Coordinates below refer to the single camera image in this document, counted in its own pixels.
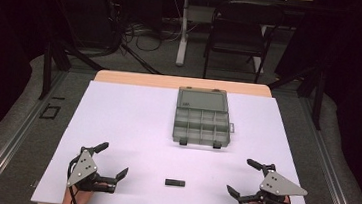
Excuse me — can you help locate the wooden table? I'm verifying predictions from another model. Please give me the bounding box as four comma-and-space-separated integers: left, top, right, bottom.
93, 68, 274, 100

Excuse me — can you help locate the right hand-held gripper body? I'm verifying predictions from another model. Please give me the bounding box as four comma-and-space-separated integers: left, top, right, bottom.
239, 160, 311, 204

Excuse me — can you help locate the black folding chair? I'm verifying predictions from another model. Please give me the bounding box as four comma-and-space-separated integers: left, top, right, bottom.
200, 0, 287, 87

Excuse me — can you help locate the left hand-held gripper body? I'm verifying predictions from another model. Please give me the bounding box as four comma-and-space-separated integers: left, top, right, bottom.
65, 145, 121, 195

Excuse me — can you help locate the white desk leg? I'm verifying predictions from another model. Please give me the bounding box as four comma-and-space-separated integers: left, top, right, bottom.
174, 0, 194, 67

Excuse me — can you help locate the metal floor rail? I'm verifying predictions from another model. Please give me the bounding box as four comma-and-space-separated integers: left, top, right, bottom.
0, 64, 69, 204
289, 92, 362, 204

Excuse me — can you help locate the grey plastic organizer box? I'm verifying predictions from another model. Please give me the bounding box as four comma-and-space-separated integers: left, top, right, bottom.
171, 85, 240, 152

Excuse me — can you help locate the white table cover sheet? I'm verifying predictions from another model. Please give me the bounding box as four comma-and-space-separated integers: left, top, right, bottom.
30, 74, 325, 204

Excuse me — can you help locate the person's left hand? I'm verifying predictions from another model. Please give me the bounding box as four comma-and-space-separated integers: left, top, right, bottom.
59, 186, 95, 204

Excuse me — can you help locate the bundle of floor cables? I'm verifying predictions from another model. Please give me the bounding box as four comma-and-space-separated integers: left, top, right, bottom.
119, 17, 182, 55

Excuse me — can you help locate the small black rectangular stick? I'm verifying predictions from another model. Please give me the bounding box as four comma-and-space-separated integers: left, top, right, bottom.
164, 178, 187, 189

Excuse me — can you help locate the black metal stand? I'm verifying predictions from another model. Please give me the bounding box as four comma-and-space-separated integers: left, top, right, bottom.
263, 58, 329, 132
36, 38, 108, 107

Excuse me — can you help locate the black tape square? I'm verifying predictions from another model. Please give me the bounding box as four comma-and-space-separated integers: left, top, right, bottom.
38, 103, 62, 121

